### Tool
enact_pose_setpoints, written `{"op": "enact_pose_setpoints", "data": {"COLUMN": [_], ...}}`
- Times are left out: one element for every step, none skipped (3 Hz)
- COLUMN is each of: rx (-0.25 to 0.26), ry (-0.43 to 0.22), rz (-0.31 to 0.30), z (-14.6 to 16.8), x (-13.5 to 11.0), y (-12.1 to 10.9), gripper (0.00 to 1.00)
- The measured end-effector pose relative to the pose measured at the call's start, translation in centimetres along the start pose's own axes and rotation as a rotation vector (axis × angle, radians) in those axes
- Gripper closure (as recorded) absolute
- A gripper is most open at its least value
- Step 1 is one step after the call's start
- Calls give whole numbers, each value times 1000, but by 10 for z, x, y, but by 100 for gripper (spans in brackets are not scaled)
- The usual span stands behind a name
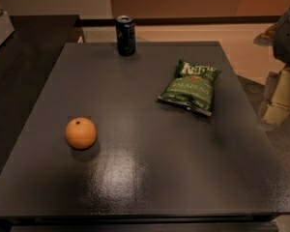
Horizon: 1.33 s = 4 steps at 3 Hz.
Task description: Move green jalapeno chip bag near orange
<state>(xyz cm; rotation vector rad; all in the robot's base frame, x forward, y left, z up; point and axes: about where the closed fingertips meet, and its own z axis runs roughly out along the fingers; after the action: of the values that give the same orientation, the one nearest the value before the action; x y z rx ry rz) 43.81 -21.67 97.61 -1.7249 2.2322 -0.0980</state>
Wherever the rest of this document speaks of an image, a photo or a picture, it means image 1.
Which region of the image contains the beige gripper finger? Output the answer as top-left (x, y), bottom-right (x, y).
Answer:
top-left (258, 65), bottom-right (290, 126)

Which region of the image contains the green jalapeno chip bag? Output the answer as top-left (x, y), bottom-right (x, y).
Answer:
top-left (158, 59), bottom-right (221, 117)

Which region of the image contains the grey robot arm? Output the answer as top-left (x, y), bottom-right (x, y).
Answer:
top-left (254, 7), bottom-right (290, 126)

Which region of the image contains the dark soda can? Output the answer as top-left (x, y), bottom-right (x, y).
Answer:
top-left (116, 15), bottom-right (136, 56)

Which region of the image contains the orange fruit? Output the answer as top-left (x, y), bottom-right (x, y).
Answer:
top-left (65, 117), bottom-right (98, 150)

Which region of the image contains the grey box on side table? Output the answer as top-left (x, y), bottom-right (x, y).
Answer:
top-left (0, 12), bottom-right (15, 45)

